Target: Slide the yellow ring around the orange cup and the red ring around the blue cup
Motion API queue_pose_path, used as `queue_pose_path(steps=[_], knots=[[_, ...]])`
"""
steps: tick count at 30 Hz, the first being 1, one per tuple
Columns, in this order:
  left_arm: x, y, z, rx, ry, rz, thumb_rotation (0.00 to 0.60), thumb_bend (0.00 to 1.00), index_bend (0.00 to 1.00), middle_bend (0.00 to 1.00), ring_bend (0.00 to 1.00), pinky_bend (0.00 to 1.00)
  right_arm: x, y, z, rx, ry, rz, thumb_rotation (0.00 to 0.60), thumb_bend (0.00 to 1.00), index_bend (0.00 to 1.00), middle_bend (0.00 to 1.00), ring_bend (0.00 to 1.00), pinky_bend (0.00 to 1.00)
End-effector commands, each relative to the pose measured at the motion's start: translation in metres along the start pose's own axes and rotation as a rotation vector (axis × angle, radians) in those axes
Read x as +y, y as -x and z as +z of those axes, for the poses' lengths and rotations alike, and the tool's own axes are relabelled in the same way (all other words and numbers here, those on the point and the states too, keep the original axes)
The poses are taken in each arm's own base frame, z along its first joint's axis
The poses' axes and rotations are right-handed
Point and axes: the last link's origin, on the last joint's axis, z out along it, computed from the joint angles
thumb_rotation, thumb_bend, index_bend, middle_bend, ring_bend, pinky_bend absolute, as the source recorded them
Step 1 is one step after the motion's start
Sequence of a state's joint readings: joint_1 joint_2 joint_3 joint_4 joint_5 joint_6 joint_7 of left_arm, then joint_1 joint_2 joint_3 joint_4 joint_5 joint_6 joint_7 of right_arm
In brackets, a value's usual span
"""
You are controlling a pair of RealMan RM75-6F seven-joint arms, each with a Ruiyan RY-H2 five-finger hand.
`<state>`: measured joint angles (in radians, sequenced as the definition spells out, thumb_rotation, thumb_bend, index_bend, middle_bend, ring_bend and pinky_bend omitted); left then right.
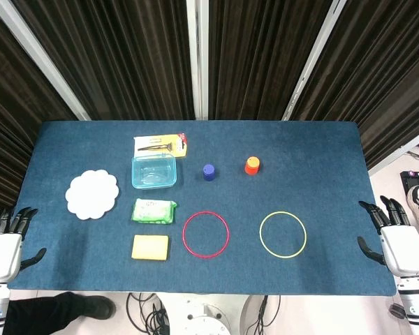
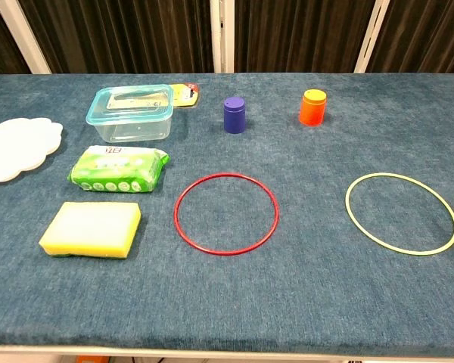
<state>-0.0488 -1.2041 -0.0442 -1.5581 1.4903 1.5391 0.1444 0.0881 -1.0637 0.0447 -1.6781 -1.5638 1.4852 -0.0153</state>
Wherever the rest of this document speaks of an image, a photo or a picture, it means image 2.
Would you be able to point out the dark ribbed partition panel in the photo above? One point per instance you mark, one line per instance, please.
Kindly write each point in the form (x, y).
(427, 34)
(299, 34)
(0, 45)
(128, 34)

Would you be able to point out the blue tablecloth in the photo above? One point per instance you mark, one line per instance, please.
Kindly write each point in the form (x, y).
(306, 295)

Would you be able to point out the green wet wipes pack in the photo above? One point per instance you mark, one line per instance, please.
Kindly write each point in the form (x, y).
(117, 170)

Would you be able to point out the clear plastic container teal rim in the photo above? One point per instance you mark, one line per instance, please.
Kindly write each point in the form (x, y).
(130, 125)

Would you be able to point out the white flower-shaped plate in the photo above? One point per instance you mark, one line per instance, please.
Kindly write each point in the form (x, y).
(19, 147)

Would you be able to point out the white partition post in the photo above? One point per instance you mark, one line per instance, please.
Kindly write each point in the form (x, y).
(372, 34)
(222, 34)
(22, 34)

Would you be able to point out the yellow sponge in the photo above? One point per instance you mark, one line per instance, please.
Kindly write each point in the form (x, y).
(91, 227)

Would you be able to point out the yellow carded tool package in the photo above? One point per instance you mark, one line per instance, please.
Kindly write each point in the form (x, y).
(187, 94)

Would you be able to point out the orange cylinder with yellow lid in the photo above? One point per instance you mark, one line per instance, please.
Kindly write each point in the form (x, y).
(312, 111)

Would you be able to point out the purple cylinder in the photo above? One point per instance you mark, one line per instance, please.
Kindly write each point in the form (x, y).
(234, 117)

